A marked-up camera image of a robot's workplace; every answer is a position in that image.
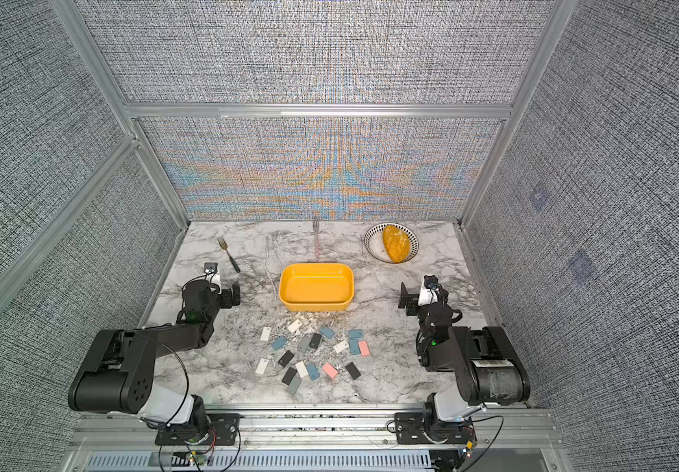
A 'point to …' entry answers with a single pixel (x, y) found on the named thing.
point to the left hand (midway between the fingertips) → (225, 278)
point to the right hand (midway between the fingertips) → (421, 276)
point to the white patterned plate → (374, 243)
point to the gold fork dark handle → (224, 246)
